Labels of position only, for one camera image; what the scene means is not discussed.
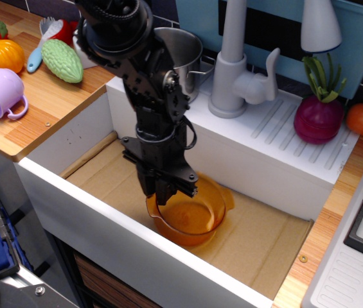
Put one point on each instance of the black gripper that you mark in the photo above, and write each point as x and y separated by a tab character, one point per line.
161	166

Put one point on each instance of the orange transparent plastic pot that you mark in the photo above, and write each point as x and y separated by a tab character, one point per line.
192	221

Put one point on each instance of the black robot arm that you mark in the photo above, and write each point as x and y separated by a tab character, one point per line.
119	36

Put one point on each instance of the white toy sink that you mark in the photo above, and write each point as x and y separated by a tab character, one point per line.
257	154

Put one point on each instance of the cardboard sink liner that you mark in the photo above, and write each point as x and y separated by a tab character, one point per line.
256	244

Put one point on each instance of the stainless steel pot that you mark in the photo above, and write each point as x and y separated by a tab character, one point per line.
191	65

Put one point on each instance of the wooden drawer front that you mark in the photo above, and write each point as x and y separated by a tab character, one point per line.
109	289

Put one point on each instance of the grey toy faucet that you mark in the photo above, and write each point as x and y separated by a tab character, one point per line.
234	87

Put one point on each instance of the white rectangular block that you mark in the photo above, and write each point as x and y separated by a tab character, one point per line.
85	61

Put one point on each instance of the green toy bitter gourd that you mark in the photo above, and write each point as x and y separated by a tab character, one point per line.
62	61

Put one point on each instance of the purple toy beet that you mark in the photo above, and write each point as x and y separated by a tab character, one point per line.
319	117

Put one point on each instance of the red toy chili pepper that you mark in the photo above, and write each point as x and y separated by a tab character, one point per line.
73	25

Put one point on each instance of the lilac plastic cup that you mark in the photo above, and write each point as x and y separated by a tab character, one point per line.
13	102

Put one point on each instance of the red white toy vegetable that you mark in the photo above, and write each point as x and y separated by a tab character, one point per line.
61	30

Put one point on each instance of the light blue plastic spork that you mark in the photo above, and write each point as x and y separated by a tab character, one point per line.
35	57

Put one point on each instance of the toy stove top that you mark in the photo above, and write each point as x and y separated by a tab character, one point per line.
338	281

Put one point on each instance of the white cone lamp shade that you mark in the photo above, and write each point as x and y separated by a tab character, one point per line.
320	30

